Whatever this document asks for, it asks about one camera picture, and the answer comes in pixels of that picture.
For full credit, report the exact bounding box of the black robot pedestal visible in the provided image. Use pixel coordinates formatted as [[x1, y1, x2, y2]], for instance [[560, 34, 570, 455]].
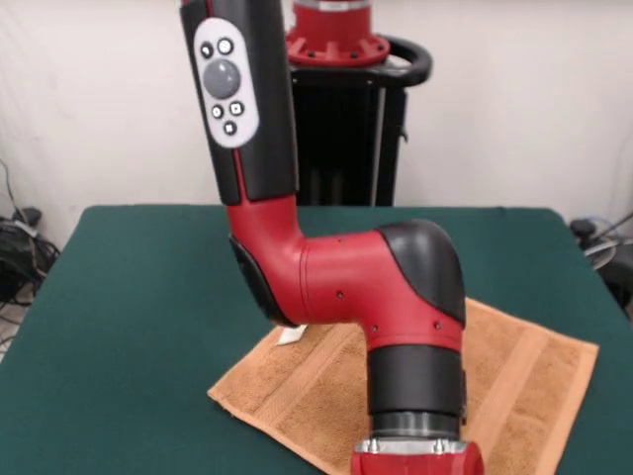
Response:
[[289, 33, 434, 207]]

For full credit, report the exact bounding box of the grey round base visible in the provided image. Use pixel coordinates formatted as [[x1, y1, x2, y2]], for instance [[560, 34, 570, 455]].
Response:
[[583, 236, 618, 271]]

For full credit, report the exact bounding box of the dark green table cloth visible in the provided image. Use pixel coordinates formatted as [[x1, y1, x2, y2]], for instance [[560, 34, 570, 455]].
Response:
[[0, 204, 633, 475]]

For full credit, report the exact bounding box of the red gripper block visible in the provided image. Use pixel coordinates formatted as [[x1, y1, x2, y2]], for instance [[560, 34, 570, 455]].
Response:
[[350, 437, 486, 475]]

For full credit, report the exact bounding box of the orange terry towel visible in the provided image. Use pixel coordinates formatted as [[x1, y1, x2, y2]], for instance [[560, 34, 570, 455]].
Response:
[[206, 296, 600, 475]]

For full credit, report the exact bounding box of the black cable bundle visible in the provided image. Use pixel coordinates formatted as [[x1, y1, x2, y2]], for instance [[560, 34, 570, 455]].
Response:
[[0, 157, 63, 347]]

